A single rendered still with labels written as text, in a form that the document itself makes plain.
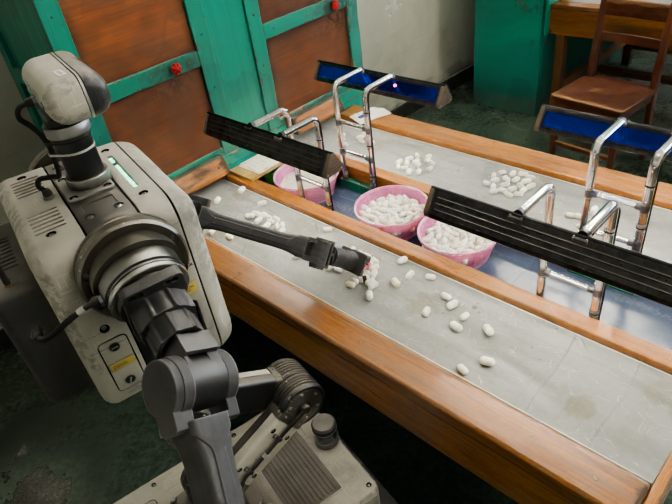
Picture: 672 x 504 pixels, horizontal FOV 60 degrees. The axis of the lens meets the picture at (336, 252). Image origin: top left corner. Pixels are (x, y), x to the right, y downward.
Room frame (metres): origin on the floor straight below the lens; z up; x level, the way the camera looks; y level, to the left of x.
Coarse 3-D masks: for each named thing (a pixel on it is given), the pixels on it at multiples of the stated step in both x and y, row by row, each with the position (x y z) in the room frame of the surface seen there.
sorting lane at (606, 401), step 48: (240, 240) 1.70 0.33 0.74; (336, 240) 1.61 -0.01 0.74; (336, 288) 1.36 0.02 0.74; (384, 288) 1.32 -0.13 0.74; (432, 288) 1.29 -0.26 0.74; (432, 336) 1.10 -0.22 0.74; (480, 336) 1.07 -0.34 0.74; (528, 336) 1.04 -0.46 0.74; (576, 336) 1.02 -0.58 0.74; (480, 384) 0.91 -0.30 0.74; (528, 384) 0.89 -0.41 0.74; (576, 384) 0.87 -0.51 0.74; (624, 384) 0.85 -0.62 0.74; (576, 432) 0.75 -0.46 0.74; (624, 432) 0.73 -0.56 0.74
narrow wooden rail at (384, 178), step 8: (352, 160) 2.11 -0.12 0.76; (352, 168) 2.06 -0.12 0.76; (360, 168) 2.04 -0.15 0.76; (368, 168) 2.03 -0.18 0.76; (376, 168) 2.02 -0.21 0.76; (352, 176) 2.06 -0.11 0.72; (360, 176) 2.03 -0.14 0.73; (368, 176) 1.99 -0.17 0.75; (376, 176) 1.96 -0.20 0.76; (384, 176) 1.94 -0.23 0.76; (392, 176) 1.94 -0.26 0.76; (400, 176) 1.93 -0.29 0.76; (384, 184) 1.93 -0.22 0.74; (392, 184) 1.90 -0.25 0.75; (400, 184) 1.87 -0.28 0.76; (408, 184) 1.86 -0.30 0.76; (416, 184) 1.85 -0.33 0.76; (424, 184) 1.84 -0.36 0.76; (384, 192) 1.94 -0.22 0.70; (408, 192) 1.85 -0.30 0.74; (424, 192) 1.79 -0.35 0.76
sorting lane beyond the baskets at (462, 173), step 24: (312, 144) 2.37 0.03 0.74; (336, 144) 2.33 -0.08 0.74; (360, 144) 2.30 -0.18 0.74; (384, 144) 2.26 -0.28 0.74; (408, 144) 2.23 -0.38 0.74; (432, 144) 2.19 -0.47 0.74; (384, 168) 2.05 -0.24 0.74; (456, 168) 1.96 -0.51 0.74; (480, 168) 1.93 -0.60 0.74; (504, 168) 1.91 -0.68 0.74; (456, 192) 1.79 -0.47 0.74; (480, 192) 1.77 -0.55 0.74; (528, 192) 1.72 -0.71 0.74; (576, 192) 1.67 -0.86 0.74; (600, 192) 1.65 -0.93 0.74; (624, 216) 1.49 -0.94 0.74; (648, 216) 1.47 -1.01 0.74; (648, 240) 1.35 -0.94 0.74
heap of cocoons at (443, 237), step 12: (432, 228) 1.59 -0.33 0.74; (444, 228) 1.58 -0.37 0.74; (456, 228) 1.57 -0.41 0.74; (432, 240) 1.52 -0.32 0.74; (444, 240) 1.51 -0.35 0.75; (456, 240) 1.50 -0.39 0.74; (468, 240) 1.49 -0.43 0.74; (480, 240) 1.48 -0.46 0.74; (456, 252) 1.44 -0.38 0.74; (468, 252) 1.43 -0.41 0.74
